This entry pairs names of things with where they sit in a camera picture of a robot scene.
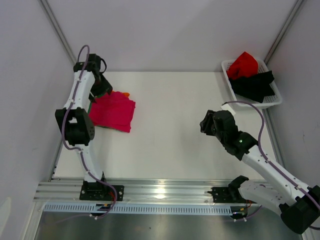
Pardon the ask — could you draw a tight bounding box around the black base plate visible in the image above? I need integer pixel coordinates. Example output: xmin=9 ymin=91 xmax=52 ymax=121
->
xmin=79 ymin=182 xmax=115 ymax=201
xmin=207 ymin=187 xmax=249 ymax=204

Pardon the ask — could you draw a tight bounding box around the right aluminium corner post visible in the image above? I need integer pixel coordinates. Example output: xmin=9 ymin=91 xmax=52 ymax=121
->
xmin=263 ymin=0 xmax=307 ymax=65

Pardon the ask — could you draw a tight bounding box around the orange t shirt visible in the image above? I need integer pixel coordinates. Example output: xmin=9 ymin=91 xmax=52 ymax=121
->
xmin=122 ymin=92 xmax=130 ymax=98

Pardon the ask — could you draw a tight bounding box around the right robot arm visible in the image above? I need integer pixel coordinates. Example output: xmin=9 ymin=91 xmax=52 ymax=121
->
xmin=199 ymin=110 xmax=320 ymax=234

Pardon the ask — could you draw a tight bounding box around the white plastic basket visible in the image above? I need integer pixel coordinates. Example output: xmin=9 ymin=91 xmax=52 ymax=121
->
xmin=221 ymin=59 xmax=283 ymax=109

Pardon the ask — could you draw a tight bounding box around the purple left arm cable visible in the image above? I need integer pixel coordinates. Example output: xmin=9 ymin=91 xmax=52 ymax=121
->
xmin=61 ymin=44 xmax=118 ymax=223

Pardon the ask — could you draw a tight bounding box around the pink t shirt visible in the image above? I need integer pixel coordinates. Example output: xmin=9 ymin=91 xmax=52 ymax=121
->
xmin=105 ymin=91 xmax=136 ymax=133

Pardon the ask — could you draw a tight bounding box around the red t shirt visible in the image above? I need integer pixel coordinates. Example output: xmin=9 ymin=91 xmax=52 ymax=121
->
xmin=227 ymin=52 xmax=259 ymax=80

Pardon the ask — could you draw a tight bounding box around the left aluminium corner post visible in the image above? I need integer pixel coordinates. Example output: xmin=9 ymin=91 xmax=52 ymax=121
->
xmin=37 ymin=0 xmax=77 ymax=67

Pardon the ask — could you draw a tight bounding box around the white slotted cable duct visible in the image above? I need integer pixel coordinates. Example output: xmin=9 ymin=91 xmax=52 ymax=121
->
xmin=43 ymin=202 xmax=233 ymax=216

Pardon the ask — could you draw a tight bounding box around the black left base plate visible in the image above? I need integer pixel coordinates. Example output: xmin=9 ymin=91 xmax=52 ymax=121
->
xmin=79 ymin=182 xmax=115 ymax=201

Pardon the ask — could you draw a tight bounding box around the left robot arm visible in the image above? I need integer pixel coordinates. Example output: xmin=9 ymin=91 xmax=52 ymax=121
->
xmin=54 ymin=53 xmax=115 ymax=201

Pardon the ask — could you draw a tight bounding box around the black t shirt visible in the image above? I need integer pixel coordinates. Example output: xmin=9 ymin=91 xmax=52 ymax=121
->
xmin=228 ymin=70 xmax=275 ymax=103

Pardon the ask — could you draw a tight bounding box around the aluminium corner post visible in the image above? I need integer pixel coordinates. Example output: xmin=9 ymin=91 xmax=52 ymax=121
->
xmin=263 ymin=0 xmax=307 ymax=65
xmin=37 ymin=0 xmax=77 ymax=67

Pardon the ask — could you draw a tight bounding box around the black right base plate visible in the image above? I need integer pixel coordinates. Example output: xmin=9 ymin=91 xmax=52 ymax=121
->
xmin=207 ymin=187 xmax=249 ymax=204

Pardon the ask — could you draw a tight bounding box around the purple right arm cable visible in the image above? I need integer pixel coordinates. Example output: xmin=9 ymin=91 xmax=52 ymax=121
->
xmin=222 ymin=100 xmax=320 ymax=230

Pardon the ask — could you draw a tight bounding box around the aluminium front rail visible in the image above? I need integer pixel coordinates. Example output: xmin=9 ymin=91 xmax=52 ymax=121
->
xmin=33 ymin=178 xmax=231 ymax=205

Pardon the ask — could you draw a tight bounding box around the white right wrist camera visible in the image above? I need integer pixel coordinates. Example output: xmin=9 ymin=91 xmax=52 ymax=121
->
xmin=220 ymin=103 xmax=236 ymax=116

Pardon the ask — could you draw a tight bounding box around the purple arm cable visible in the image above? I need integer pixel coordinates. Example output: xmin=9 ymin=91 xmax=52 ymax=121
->
xmin=222 ymin=100 xmax=320 ymax=230
xmin=61 ymin=44 xmax=118 ymax=223

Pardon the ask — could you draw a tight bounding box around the green t shirt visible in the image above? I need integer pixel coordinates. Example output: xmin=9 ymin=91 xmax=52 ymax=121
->
xmin=87 ymin=94 xmax=110 ymax=128

